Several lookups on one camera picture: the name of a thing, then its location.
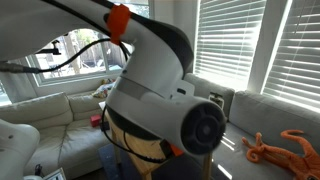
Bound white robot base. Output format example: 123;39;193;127
0;120;40;180

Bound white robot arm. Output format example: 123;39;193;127
0;0;226;156

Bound colourful cushion on sofa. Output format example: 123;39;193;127
92;79;115;98

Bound dark blue box on sofa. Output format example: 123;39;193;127
100;122;110;131

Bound red box on sofa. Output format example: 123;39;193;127
90;115;101;127

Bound wooden side table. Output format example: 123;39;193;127
98;99;214;180

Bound grey fabric sofa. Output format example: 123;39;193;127
184;73;320;180

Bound white leather sofa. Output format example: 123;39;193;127
0;92;108;179

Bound orange plush octopus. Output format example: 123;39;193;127
242;129;320;180

